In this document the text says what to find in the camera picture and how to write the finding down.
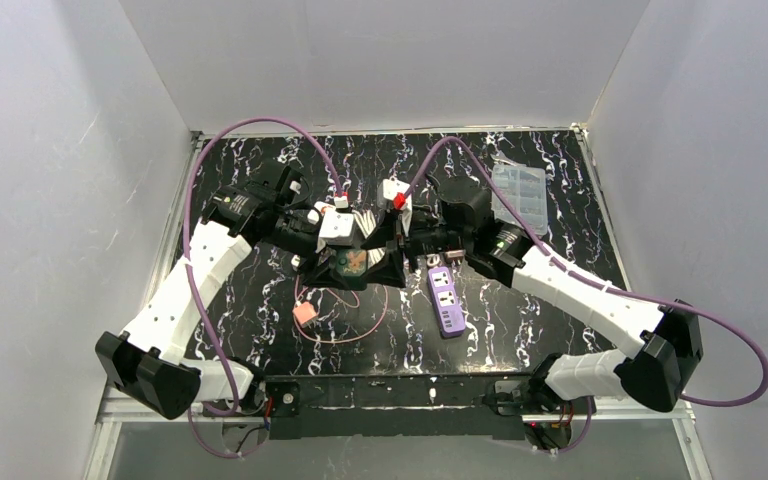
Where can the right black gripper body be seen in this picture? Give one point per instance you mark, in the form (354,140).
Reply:
(398,245)

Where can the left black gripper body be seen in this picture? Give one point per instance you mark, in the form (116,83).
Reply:
(316,254)

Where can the green power adapter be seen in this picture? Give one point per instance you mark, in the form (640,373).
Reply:
(351,268)

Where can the pink charger with cable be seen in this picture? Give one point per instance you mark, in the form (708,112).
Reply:
(316,327)

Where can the purple power strip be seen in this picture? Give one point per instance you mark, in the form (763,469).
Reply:
(446,302)

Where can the white tiger power strip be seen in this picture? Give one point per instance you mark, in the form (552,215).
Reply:
(306,240)

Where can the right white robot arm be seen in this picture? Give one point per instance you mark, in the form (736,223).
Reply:
(656,347)

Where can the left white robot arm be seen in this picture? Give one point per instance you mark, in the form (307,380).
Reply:
(146,360)

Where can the clear plastic parts box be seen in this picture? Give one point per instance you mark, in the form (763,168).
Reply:
(525,189)

